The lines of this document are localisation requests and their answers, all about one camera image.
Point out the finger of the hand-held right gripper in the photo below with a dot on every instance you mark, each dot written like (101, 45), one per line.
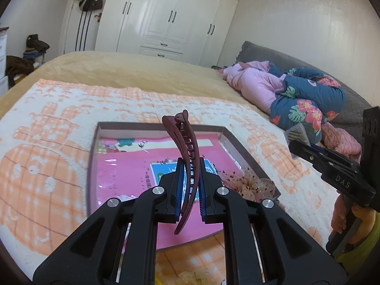
(319, 147)
(314, 157)

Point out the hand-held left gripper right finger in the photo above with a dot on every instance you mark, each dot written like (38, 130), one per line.
(202, 187)

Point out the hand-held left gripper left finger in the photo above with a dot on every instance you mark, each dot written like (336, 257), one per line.
(177, 187)

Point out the grey hair comb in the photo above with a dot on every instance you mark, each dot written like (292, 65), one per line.
(295, 133)

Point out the maroon hair clip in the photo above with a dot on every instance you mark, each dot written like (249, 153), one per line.
(184, 151)

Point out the shallow cardboard box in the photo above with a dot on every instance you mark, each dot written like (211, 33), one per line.
(92, 166)

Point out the person's right hand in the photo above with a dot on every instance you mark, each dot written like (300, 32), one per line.
(338, 216)

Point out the pink knitted cloth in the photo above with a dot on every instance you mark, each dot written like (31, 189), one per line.
(341, 139)

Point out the blue floral quilt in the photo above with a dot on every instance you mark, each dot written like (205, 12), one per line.
(302, 107)

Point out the sheer dotted hair bow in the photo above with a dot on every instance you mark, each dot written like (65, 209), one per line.
(252, 187)

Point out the pink paper box liner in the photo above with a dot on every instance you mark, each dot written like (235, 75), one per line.
(124, 181)

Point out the pink clothing pile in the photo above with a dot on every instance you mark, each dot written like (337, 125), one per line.
(255, 86)

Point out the grey quilted headboard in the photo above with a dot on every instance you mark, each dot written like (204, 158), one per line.
(297, 58)

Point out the dark flat object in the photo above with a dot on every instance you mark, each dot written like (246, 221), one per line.
(216, 66)

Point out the beige bed cover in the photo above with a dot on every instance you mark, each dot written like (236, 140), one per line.
(133, 71)

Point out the orange white plaid blanket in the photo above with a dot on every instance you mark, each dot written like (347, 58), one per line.
(44, 154)

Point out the white wardrobe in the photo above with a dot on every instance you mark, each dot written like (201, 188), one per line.
(178, 20)

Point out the white door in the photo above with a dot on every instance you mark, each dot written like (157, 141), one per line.
(69, 32)

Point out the pile of dark clothes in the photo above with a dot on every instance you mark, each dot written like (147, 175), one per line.
(37, 46)

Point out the brown jacket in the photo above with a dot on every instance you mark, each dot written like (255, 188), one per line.
(17, 66)

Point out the white drawer cabinet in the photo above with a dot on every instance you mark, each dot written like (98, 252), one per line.
(3, 62)

